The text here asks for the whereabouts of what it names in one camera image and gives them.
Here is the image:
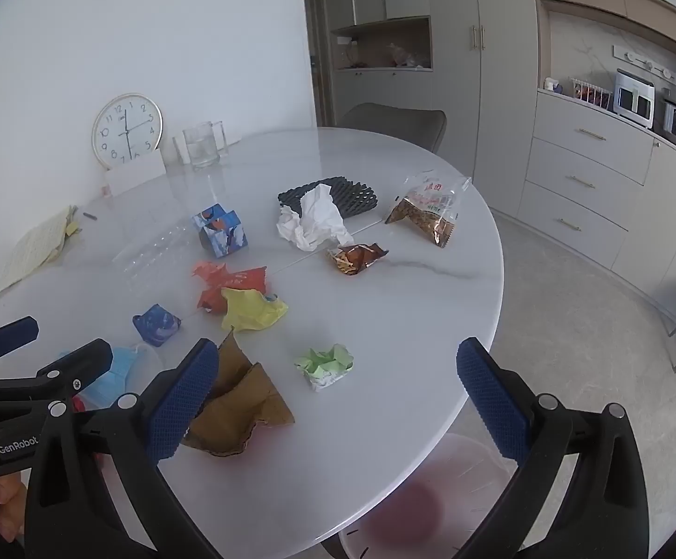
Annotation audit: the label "black foam net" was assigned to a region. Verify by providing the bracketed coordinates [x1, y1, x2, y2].
[278, 176, 379, 223]

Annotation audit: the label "yellow papers by wall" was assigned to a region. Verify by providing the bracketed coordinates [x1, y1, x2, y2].
[0, 205, 81, 298]

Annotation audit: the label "green paper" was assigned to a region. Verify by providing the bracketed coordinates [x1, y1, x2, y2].
[294, 345, 355, 393]

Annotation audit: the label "beige drawer unit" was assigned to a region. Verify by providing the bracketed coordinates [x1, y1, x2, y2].
[515, 89, 676, 307]

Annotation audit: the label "brown paper sheet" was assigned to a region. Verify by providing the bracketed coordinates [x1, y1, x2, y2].
[182, 329, 295, 458]

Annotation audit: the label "white countertop appliance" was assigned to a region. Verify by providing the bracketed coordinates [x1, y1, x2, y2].
[613, 68, 656, 131]

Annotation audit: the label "clear snack bag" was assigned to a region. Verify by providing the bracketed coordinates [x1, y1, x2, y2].
[384, 170, 473, 249]

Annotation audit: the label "person's left hand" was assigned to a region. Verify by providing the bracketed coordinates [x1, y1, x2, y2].
[0, 470, 31, 544]

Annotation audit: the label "clear glass pitcher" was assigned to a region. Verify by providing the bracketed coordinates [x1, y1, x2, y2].
[173, 121, 228, 171]

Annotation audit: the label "blue carton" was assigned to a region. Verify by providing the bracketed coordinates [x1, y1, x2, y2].
[133, 304, 184, 348]

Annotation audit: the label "round white wall clock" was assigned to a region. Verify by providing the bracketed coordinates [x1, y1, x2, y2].
[92, 93, 164, 167]

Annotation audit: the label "yellow wrapper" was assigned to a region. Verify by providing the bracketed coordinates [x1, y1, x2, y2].
[220, 287, 289, 333]

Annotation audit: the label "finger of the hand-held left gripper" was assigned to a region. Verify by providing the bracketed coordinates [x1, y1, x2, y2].
[35, 338, 114, 402]
[0, 315, 41, 375]

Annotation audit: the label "red wrapper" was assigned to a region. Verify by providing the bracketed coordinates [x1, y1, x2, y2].
[192, 262, 270, 315]

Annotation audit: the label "blue face mask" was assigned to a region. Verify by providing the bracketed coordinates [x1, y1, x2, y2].
[58, 346, 162, 412]

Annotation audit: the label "white wall rail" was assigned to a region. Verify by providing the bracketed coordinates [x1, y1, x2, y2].
[612, 45, 676, 83]

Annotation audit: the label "wire rack with bottles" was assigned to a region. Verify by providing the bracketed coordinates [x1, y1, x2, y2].
[567, 76, 616, 111]

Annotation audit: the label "white card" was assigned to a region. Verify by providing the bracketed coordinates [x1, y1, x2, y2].
[103, 151, 167, 198]

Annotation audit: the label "blue printed box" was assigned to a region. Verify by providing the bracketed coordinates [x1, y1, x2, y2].
[192, 204, 252, 259]

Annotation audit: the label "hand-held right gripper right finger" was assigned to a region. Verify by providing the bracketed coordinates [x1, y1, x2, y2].
[455, 336, 651, 559]

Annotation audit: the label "grey upholstered chair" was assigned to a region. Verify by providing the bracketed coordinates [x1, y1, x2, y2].
[338, 103, 448, 153]

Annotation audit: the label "plastic bag in niche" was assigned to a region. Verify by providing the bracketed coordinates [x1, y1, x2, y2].
[387, 43, 427, 68]

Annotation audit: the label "white tissue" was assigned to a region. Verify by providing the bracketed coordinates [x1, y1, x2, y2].
[276, 183, 355, 253]

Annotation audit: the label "brown wrapper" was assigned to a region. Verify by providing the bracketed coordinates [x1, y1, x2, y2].
[327, 243, 390, 277]

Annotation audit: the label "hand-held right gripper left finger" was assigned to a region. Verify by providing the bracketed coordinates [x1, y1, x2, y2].
[23, 338, 225, 559]

